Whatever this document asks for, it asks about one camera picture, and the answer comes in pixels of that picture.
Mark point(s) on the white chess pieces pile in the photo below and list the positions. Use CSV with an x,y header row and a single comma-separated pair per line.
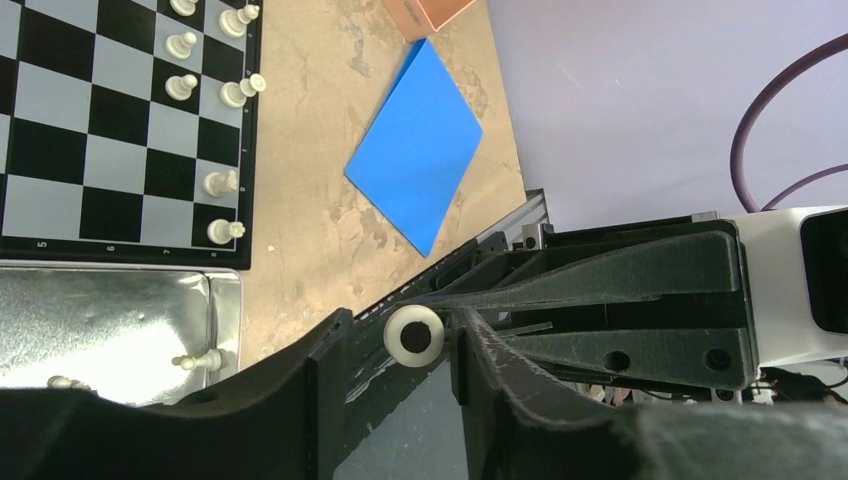
x,y
63,382

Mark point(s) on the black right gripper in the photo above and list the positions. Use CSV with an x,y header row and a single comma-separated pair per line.
x,y
688,331

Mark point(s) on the pink desk file organizer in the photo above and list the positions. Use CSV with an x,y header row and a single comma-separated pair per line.
x,y
418,19

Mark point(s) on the black white chess board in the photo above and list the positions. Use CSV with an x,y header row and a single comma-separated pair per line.
x,y
98,163

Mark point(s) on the white chess piece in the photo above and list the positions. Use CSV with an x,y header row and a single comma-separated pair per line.
x,y
236,94

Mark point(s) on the white chess bishop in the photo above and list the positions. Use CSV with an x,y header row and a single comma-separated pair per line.
x,y
234,22

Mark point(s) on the silver lilac metal tin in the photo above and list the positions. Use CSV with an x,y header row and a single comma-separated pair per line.
x,y
117,329

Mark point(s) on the white piece passed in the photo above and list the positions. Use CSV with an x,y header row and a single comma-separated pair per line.
x,y
414,336

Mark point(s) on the white pawn lying in tin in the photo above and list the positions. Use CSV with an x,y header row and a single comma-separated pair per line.
x,y
212,360

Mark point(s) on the white knight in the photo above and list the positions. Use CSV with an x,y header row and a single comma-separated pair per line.
x,y
220,184

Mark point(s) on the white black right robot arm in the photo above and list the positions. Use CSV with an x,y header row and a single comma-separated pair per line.
x,y
797,268

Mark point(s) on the blue mat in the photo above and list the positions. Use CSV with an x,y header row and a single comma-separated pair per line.
x,y
412,159

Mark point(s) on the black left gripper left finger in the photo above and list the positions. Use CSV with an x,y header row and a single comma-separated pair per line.
x,y
281,418

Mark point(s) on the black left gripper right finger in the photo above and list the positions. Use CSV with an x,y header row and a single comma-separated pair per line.
x,y
520,422

